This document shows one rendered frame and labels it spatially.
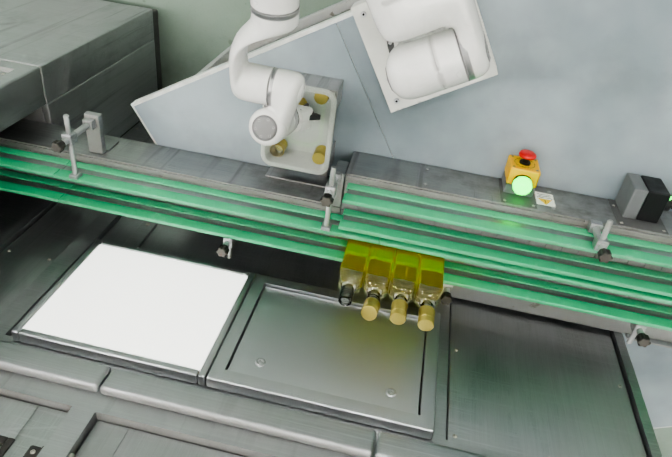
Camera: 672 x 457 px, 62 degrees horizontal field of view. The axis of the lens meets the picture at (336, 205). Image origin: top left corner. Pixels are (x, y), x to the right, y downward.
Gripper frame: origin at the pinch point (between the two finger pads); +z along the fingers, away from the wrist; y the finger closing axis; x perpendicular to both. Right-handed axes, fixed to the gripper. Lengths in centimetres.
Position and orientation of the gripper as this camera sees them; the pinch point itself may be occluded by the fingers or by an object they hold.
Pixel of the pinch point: (297, 108)
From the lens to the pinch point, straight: 138.2
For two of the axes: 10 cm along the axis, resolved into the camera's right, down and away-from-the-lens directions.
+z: 1.5, -2.9, 9.4
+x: 1.7, -9.3, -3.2
